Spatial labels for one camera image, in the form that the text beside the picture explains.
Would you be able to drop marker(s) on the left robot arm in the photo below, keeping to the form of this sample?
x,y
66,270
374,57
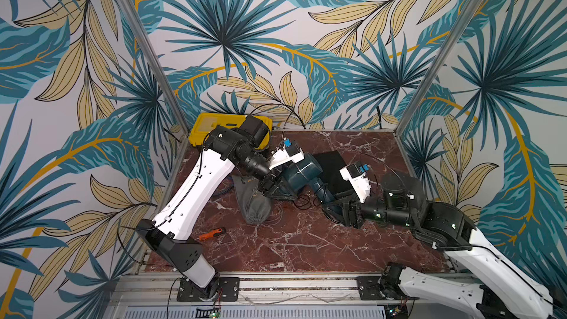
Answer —
x,y
169,233

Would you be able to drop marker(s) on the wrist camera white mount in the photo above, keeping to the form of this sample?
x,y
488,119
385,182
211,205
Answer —
x,y
288,152
356,174

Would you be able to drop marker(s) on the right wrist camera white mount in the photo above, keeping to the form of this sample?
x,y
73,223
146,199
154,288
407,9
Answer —
x,y
356,174

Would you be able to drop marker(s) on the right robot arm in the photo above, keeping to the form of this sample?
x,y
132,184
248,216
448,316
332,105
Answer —
x,y
504,290

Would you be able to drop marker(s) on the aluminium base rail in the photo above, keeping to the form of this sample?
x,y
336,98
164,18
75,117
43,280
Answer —
x,y
265,295

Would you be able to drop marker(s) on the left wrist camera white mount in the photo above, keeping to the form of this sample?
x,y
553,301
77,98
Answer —
x,y
288,152

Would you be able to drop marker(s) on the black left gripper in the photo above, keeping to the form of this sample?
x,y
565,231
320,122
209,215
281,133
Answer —
x,y
267,182

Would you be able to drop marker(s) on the black hair dryer bag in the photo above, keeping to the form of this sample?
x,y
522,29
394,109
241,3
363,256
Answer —
x,y
282,192

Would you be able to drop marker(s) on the grey fabric drawstring pouch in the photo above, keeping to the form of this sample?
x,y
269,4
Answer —
x,y
253,205

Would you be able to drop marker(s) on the orange handled screwdriver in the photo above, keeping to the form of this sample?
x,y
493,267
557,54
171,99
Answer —
x,y
210,235

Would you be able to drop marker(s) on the yellow and black toolbox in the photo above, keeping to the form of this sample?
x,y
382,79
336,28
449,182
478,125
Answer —
x,y
212,126

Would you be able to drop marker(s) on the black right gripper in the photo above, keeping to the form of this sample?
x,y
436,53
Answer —
x,y
352,212

